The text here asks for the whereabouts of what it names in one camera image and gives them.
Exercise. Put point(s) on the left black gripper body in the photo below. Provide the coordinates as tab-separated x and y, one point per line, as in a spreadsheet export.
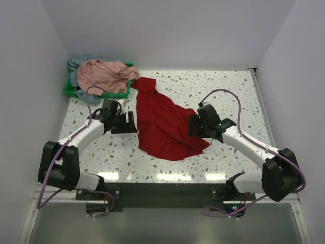
118	112

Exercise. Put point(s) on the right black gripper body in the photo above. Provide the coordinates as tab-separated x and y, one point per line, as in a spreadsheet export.
200	119

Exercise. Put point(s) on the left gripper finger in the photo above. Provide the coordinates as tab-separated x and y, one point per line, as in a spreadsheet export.
119	125
130	123

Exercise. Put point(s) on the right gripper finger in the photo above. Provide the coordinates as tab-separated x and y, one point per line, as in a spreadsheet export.
201	133
194	126

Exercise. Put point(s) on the red t shirt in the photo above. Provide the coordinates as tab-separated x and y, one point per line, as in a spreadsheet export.
163	126

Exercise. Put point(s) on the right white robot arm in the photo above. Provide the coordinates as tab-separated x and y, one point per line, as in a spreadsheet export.
280	174

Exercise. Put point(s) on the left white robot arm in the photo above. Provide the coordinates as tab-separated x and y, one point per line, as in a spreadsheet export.
59	165

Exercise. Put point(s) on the pink t shirt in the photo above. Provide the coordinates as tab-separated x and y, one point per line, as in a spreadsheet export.
95	76

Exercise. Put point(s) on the green plastic bin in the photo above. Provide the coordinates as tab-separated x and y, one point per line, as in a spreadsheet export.
71	90

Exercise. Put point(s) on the light blue t shirt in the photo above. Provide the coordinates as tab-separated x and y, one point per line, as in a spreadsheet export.
79	61

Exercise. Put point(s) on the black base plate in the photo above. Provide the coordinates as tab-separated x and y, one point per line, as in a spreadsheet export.
162	195

